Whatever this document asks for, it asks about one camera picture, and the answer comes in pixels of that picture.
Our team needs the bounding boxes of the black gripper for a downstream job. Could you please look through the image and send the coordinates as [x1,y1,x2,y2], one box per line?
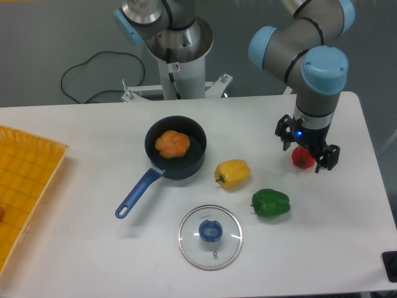
[275,107,340,173]

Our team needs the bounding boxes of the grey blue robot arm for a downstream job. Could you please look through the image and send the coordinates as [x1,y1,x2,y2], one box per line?
[114,1,355,170]

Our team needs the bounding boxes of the glass pot lid blue knob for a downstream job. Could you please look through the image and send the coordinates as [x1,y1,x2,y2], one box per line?
[177,205,243,271]

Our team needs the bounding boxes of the red bell pepper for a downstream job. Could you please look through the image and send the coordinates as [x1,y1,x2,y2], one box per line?
[292,146,315,169]

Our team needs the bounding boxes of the green bell pepper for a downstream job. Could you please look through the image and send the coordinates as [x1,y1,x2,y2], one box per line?
[251,189,291,217]

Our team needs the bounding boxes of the yellow bell pepper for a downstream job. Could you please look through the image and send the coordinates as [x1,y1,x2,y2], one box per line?
[215,159,251,189]

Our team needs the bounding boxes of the dark blue saucepan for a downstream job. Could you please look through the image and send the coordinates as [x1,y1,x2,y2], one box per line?
[115,115,207,219]

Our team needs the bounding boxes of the orange knotted bread bun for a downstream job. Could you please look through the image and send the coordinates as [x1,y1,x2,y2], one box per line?
[154,130,190,159]

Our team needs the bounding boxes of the black device at table edge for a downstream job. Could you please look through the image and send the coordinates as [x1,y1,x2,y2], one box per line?
[381,251,397,283]

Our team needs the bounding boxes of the yellow woven basket tray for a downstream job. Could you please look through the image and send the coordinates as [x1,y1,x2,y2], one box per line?
[1,125,69,270]

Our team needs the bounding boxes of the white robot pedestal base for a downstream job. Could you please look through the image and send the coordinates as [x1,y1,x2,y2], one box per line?
[122,16,233,102]

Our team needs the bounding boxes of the black cable on floor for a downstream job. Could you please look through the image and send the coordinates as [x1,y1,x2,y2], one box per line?
[60,50,146,104]

